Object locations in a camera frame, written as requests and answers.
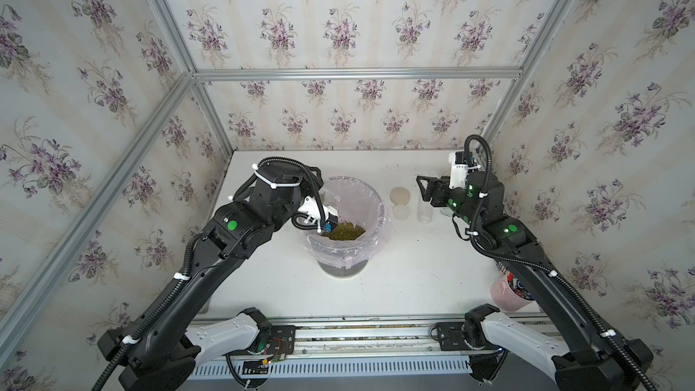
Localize clear jar with mung beans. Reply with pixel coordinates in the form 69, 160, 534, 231
417, 198, 434, 224

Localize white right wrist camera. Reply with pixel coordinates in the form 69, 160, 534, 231
448, 151, 481, 190

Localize mesh bin with plastic bag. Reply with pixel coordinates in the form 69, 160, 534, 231
300, 177, 392, 279

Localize pink pen holder cup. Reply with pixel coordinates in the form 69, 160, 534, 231
490, 276, 535, 312

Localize aluminium frame post left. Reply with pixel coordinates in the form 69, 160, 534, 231
148, 0, 233, 159

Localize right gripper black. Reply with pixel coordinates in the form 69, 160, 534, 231
420, 171, 486, 233

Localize mung beans in bin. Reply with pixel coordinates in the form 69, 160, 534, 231
322, 222, 366, 242

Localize aluminium frame post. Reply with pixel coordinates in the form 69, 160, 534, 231
148, 0, 233, 159
483, 0, 576, 141

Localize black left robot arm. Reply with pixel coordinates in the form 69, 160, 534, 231
93, 157, 338, 390

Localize aluminium frame crossbar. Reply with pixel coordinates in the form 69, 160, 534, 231
193, 66, 523, 81

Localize pens in holder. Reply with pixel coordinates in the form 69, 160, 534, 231
506, 273, 534, 302

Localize aluminium frame post right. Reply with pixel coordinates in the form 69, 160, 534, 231
483, 0, 576, 141

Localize jar with beige lid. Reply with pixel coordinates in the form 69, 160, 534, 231
440, 206, 454, 218

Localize beige jar lid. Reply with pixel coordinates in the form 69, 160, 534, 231
389, 186, 411, 206

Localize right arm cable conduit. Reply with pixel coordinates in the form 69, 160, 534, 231
463, 134, 659, 391

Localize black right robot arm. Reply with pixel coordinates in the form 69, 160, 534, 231
416, 171, 655, 390

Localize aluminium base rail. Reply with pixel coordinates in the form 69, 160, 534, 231
191, 313, 568, 384

